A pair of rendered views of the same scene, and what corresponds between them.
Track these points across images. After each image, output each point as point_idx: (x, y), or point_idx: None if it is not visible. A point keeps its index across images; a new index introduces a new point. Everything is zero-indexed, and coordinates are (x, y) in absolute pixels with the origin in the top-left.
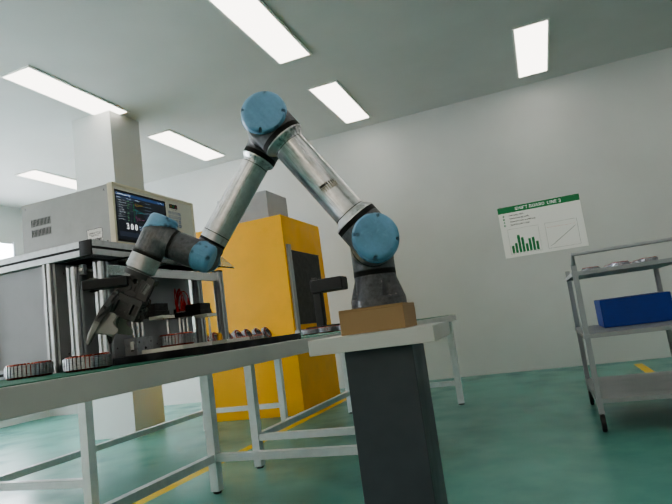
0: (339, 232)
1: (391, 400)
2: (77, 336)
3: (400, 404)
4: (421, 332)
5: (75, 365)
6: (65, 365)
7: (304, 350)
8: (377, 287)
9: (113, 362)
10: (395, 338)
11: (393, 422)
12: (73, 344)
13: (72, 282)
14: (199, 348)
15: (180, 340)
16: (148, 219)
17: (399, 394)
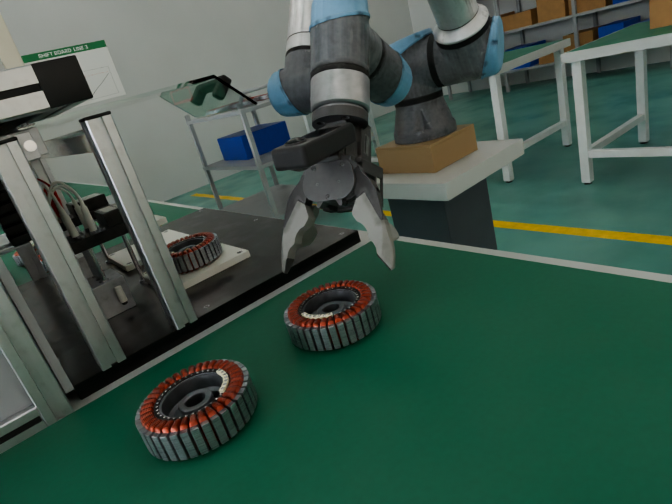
0: (464, 40)
1: (476, 224)
2: (98, 307)
3: (482, 225)
4: (517, 147)
5: (372, 320)
6: (352, 331)
7: None
8: (447, 111)
9: (208, 320)
10: (503, 158)
11: (479, 244)
12: (92, 329)
13: (31, 183)
14: (356, 233)
15: (219, 248)
16: (344, 0)
17: (481, 216)
